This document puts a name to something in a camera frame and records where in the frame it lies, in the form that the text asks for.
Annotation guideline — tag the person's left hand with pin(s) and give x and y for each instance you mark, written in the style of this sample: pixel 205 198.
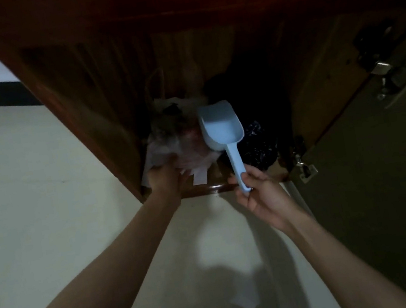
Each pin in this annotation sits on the person's left hand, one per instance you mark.
pixel 166 182

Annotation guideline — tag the person's right hand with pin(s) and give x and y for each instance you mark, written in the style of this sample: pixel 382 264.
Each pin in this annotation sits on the person's right hand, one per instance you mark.
pixel 267 197

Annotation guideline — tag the person's left fingers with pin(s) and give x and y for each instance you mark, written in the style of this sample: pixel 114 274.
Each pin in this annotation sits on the person's left fingers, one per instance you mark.
pixel 184 176

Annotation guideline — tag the person's right thumb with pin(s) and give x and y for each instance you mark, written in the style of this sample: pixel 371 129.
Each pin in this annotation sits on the person's right thumb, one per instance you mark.
pixel 255 174

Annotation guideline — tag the clear plastic bag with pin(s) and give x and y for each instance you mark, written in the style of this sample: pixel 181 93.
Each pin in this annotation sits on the clear plastic bag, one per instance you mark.
pixel 178 140

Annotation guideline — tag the light blue plastic scoop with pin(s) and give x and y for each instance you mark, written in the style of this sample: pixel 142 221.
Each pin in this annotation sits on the light blue plastic scoop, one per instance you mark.
pixel 222 129

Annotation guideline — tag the person's right forearm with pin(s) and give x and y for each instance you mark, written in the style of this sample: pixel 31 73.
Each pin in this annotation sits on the person's right forearm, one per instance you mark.
pixel 347 267

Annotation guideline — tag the person's left forearm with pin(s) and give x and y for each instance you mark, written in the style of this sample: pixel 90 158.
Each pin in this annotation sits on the person's left forearm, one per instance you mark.
pixel 101 287

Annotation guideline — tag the black plastic bag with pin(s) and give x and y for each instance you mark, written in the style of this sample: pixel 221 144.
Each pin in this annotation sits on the black plastic bag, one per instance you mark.
pixel 257 145

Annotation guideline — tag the small metal door hinge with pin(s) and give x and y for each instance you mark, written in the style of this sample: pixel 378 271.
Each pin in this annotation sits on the small metal door hinge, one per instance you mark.
pixel 305 168

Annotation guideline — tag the dark wooden cabinet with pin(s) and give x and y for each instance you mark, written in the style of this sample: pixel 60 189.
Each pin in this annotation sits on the dark wooden cabinet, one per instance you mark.
pixel 189 65

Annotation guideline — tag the wooden cabinet door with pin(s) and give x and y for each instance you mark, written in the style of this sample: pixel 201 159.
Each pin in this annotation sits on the wooden cabinet door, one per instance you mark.
pixel 378 170

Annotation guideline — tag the large metal door hinge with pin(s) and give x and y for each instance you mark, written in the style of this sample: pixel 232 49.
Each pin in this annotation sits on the large metal door hinge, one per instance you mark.
pixel 398 76

